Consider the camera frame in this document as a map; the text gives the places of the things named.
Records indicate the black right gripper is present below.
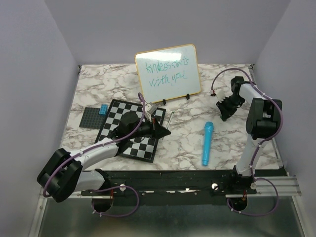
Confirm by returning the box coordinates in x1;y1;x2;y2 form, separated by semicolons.
215;95;244;121

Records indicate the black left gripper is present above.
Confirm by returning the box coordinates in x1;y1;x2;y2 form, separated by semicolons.
128;114;171;140

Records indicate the white green whiteboard marker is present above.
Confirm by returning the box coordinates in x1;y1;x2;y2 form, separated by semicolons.
165;111;174;129

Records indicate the yellow framed whiteboard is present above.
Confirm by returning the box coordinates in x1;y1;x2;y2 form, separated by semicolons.
135;44;201;103

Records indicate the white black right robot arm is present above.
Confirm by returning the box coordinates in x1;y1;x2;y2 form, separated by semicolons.
216;76;282;194

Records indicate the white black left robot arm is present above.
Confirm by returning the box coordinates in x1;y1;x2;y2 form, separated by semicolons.
37;112;171;202

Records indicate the black whiteboard stand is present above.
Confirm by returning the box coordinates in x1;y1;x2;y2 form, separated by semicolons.
162;94;190;105

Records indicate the blue toy microphone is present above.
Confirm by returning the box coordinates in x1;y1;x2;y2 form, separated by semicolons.
202;121;214;166

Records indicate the black white chessboard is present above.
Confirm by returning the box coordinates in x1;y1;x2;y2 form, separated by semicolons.
95;99;158;163

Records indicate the blue lego brick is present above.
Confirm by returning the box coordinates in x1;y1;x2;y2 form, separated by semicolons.
98;104;108;116

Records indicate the dark grey lego baseplate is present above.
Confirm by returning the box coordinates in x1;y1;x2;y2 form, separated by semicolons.
79;107;105;129

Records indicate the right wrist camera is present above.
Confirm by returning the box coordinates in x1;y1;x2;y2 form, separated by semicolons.
215;90;226;102

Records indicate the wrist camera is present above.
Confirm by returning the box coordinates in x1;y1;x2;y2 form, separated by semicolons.
215;90;226;102
145;103;158;119

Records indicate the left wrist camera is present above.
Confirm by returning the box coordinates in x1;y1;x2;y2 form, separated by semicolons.
145;103;158;119

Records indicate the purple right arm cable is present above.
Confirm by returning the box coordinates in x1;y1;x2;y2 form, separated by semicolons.
211;68;283;178

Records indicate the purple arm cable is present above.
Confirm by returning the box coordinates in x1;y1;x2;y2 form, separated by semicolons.
42;92;146;198
211;68;283;178

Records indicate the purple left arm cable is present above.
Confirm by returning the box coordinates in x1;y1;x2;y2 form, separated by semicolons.
42;92;146;198

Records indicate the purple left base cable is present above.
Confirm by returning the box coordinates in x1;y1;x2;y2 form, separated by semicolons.
91;185;140;218

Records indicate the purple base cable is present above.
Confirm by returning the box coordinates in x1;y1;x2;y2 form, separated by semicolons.
91;185;140;218
227;178;279;217

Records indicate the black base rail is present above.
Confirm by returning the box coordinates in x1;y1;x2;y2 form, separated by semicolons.
79;168;257;207

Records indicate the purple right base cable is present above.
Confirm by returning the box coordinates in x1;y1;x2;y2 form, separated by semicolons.
227;178;279;217

